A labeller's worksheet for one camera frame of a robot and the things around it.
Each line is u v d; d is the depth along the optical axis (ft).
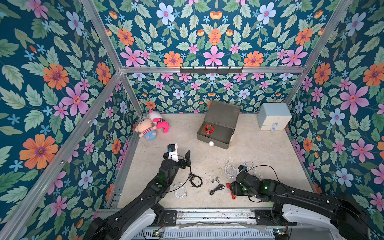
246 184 2.03
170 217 2.42
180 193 2.69
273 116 3.22
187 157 2.51
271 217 2.18
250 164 3.06
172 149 2.22
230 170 2.90
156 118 3.45
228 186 2.75
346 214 1.34
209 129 2.98
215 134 2.93
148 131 3.33
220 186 2.73
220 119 3.98
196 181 2.82
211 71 3.06
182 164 2.36
